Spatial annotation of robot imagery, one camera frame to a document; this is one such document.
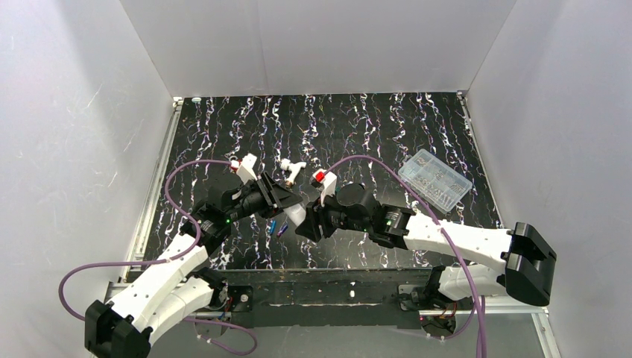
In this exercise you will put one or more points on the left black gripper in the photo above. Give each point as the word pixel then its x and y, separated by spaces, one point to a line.
pixel 269 195

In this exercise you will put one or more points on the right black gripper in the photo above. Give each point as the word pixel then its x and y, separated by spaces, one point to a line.
pixel 320 217

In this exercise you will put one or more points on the white remote control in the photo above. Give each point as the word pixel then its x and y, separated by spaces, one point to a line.
pixel 296 214

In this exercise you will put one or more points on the purple battery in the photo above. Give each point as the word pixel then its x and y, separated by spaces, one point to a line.
pixel 282 230

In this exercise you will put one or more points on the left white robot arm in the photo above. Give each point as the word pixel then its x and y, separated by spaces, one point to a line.
pixel 129 323

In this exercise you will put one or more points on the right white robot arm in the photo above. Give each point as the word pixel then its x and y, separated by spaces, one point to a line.
pixel 518 263

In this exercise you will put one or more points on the white plastic faucet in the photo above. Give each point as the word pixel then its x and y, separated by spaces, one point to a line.
pixel 293 169

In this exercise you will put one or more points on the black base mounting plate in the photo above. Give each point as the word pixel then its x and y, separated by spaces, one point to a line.
pixel 333 297

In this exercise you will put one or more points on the clear plastic screw box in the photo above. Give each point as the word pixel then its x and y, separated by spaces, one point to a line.
pixel 437 183

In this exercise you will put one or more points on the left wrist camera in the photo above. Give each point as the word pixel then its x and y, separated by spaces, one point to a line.
pixel 244 167

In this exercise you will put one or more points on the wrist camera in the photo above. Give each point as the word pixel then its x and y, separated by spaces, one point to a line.
pixel 325 183
pixel 244 167

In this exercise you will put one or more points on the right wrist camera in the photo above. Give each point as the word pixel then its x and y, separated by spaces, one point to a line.
pixel 325 183

